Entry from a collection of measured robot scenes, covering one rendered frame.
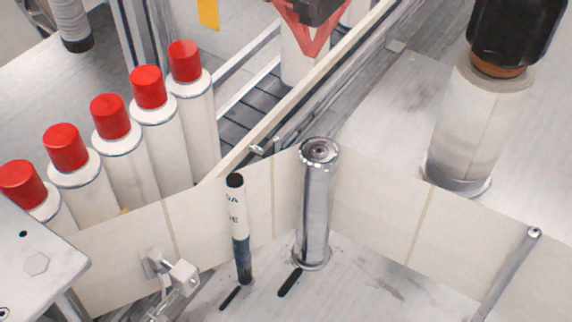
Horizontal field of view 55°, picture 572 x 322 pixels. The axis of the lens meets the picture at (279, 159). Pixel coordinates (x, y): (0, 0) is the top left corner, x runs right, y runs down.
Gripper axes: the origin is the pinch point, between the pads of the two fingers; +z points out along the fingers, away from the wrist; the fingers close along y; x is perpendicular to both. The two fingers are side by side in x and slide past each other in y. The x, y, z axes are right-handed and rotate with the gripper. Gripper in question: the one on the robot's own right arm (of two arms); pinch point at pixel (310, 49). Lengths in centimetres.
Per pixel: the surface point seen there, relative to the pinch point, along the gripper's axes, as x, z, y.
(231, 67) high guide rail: 15.1, 12.1, 4.6
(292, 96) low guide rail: 7.7, 16.8, 8.7
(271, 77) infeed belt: 14.8, 20.1, 13.7
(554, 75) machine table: -22, 26, 45
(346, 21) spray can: 11.1, 18.4, 30.7
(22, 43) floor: 175, 104, 57
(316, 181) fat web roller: -7.9, 4.4, -11.7
